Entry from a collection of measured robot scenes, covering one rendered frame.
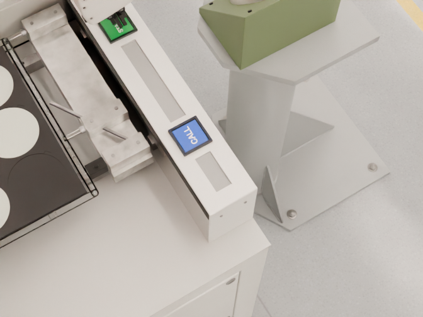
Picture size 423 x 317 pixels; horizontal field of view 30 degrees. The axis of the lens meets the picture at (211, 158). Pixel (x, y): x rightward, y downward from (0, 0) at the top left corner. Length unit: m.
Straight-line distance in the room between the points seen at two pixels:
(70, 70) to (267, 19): 0.38
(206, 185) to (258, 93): 0.51
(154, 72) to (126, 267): 0.35
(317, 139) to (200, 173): 1.14
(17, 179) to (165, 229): 0.27
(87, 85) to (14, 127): 0.16
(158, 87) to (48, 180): 0.25
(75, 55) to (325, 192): 1.06
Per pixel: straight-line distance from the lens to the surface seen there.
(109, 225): 1.44
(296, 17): 1.54
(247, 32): 1.47
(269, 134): 1.97
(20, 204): 1.39
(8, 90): 1.50
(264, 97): 1.79
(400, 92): 2.56
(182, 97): 1.38
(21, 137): 1.45
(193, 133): 1.34
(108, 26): 1.46
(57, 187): 1.39
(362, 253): 2.32
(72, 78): 1.51
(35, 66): 1.59
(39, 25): 1.55
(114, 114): 1.43
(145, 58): 1.43
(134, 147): 1.40
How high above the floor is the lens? 2.17
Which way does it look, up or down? 65 degrees down
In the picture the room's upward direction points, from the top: 2 degrees clockwise
